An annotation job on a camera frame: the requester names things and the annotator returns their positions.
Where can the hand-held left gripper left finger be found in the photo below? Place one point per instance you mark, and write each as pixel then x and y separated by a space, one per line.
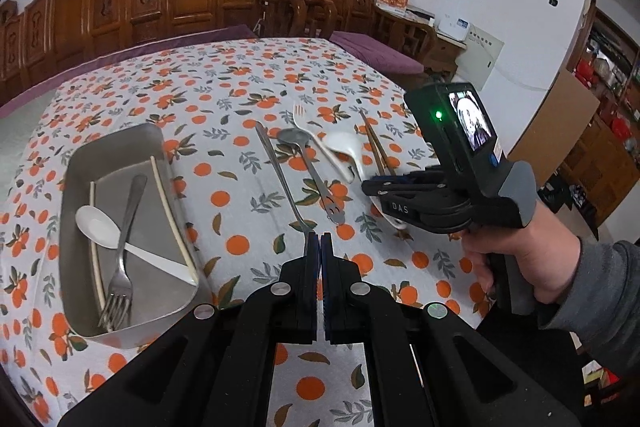
pixel 312 252

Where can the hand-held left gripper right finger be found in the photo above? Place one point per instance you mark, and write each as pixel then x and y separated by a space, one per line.
pixel 326 252

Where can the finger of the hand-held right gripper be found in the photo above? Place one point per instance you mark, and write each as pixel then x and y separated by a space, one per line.
pixel 425 209
pixel 400 183

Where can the dark brown chopstick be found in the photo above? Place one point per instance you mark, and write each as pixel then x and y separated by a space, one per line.
pixel 384 152
pixel 373 142

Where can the white soup spoon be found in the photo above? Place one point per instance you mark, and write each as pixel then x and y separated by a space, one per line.
pixel 342 144

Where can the slim long metal utensil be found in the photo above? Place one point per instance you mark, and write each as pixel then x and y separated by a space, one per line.
pixel 280 177

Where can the white plastic fork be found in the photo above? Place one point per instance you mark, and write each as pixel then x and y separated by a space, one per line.
pixel 304 124

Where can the metal spoon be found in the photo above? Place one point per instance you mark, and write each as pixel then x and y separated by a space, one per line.
pixel 295 137

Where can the ivory chopstick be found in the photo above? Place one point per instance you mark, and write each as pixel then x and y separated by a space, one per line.
pixel 93 232
pixel 167 217

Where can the metal fork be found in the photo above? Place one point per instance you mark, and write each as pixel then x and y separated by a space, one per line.
pixel 122 257

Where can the rectangular metal tray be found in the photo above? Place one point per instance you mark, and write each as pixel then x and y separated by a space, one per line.
pixel 145 157

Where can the person's right forearm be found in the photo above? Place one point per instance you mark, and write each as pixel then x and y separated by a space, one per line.
pixel 600 307

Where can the person's right hand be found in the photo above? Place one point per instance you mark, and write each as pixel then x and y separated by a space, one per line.
pixel 550 252

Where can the wooden side table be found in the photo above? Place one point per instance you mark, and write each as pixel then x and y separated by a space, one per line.
pixel 450 57

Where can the orange fruit print tablecloth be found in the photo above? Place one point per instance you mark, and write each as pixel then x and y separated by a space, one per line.
pixel 240 187

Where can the brown cardboard sheet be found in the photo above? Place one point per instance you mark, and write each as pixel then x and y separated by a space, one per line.
pixel 550 132

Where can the white box-shaped device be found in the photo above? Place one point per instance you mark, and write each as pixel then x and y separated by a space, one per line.
pixel 452 30

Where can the square purple seat cushion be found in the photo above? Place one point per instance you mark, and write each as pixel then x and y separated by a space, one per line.
pixel 380 54

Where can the grey flat box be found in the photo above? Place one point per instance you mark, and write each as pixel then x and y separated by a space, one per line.
pixel 419 15

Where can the wooden shelf cabinet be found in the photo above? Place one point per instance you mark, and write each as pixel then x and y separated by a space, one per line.
pixel 610 147

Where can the long purple sofa cushion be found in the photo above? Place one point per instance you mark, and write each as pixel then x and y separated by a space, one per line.
pixel 125 57

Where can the beige wall panel box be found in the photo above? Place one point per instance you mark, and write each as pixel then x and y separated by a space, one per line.
pixel 482 59

